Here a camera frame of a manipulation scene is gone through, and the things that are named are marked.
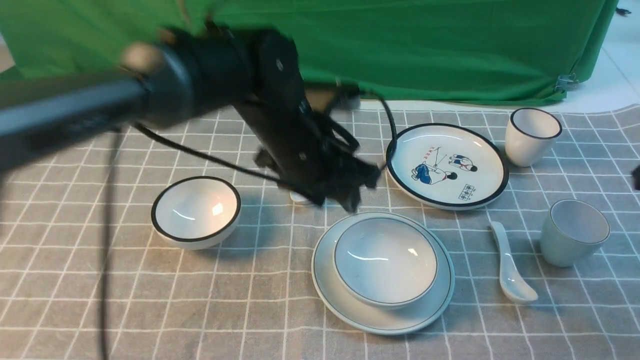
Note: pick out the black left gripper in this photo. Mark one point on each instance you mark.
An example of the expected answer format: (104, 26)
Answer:
(304, 150)

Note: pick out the pale bowl thin dark rim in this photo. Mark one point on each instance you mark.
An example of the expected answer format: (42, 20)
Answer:
(385, 261)

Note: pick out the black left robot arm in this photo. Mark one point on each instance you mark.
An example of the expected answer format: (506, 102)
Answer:
(184, 76)

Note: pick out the white spoon with black print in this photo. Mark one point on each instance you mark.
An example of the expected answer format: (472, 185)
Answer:
(299, 199)

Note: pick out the illustrated plate black rim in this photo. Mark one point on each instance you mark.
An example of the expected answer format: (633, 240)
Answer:
(447, 166)

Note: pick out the white bowl black rim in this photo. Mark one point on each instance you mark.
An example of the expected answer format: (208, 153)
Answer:
(197, 212)

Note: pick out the pale grey-green plate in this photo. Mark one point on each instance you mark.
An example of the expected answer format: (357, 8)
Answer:
(372, 319)

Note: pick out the green backdrop cloth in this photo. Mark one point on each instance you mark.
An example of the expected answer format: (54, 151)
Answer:
(490, 52)

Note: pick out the grey checked tablecloth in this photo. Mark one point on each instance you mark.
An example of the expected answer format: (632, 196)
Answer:
(253, 297)

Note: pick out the white cup black rim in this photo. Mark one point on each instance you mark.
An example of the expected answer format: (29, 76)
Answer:
(530, 134)

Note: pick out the plain white ceramic spoon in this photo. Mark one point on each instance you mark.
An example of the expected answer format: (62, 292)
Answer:
(515, 288)

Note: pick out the metal binder clip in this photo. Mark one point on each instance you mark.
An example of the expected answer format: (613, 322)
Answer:
(566, 83)

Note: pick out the pale green cup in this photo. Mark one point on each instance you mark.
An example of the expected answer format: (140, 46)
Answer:
(572, 230)

